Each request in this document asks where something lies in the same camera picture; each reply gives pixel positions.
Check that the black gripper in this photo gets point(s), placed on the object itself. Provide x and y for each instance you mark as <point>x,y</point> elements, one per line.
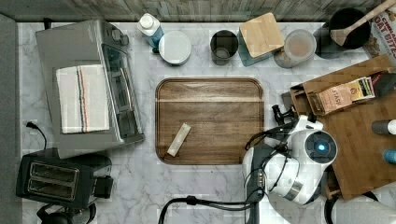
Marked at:
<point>280,117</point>

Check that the bamboo drawer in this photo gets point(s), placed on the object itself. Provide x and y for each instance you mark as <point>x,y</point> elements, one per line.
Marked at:
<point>297,98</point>

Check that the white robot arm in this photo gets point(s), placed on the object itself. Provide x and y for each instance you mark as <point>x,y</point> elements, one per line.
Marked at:
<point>288,160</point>

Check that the brown stash tea packets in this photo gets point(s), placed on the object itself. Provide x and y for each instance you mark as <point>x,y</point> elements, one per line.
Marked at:
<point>335,98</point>

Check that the clear plastic snack jar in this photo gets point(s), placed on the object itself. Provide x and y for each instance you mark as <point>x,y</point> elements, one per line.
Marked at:
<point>300,45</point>

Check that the yellow green tea packets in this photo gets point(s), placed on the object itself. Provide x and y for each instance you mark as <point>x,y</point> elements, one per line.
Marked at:
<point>361,88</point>

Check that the teal canister bamboo lid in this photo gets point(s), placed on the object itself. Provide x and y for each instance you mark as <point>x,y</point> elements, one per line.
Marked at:
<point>259,39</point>

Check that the walnut serving tray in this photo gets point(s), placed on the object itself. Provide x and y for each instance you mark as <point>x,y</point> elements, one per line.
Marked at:
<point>223,112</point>

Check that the wooden spatula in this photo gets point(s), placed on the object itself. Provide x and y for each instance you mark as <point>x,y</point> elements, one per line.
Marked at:
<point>339,36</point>

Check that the dark grey metal cup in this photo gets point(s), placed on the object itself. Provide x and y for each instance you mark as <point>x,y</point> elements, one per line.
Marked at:
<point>223,45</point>

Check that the black can white lid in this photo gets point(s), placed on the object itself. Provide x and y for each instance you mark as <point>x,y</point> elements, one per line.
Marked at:
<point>384,126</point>

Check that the black tea packets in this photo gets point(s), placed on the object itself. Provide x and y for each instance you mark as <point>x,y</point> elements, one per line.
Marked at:
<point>384,83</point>

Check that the blue bottle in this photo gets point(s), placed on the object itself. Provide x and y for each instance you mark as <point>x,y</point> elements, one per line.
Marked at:
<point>389,155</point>

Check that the oat bites cereal box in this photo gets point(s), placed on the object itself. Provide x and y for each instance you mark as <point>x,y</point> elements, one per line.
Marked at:
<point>382,39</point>

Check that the white round lidded container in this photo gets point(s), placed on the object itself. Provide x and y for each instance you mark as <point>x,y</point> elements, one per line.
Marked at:
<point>175,48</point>

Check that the striped white dish towel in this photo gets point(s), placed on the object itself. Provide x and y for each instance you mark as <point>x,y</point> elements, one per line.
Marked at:
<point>83,98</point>

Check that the silver toaster oven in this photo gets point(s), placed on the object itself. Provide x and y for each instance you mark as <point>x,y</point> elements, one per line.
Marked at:
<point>84,43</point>

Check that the black slot toaster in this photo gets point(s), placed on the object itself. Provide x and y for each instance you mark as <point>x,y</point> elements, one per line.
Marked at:
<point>74,182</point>

